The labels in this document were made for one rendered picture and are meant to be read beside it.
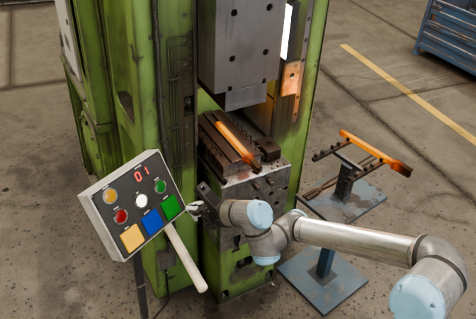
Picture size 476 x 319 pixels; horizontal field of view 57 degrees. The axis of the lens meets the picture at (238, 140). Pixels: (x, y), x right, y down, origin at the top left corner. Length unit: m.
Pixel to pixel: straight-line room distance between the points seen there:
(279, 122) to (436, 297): 1.36
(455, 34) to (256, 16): 4.05
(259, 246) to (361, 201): 1.04
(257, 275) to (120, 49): 1.45
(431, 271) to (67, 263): 2.31
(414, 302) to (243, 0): 1.11
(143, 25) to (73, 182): 2.06
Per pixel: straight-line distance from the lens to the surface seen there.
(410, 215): 3.45
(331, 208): 2.31
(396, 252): 1.28
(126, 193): 1.66
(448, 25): 5.62
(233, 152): 2.06
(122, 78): 2.17
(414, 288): 1.09
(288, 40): 1.97
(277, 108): 2.18
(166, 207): 1.75
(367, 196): 2.44
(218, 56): 1.68
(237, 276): 2.62
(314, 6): 2.05
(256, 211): 1.40
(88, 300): 2.80
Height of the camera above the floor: 2.25
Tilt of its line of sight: 36 degrees down
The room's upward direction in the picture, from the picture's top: 3 degrees clockwise
